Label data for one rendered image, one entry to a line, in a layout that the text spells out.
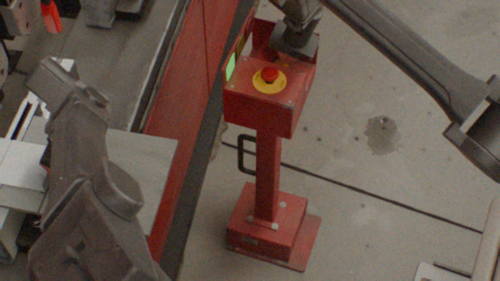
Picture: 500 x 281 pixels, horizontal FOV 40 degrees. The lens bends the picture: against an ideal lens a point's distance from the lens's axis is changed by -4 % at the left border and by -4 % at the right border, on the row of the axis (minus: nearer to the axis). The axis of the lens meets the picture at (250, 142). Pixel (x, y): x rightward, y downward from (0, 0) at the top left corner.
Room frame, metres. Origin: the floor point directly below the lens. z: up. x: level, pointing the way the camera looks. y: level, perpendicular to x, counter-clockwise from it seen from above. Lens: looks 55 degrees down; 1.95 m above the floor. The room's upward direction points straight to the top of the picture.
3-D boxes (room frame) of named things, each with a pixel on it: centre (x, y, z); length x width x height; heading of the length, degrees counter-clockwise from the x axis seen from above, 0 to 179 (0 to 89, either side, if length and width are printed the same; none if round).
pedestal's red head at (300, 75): (1.02, -0.05, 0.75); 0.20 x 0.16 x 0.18; 161
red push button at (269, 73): (0.97, -0.04, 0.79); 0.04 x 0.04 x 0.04
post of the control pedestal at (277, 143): (1.02, -0.05, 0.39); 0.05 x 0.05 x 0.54; 71
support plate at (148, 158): (0.60, 0.27, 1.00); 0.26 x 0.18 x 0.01; 79
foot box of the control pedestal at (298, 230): (1.01, -0.07, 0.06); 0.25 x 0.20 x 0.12; 71
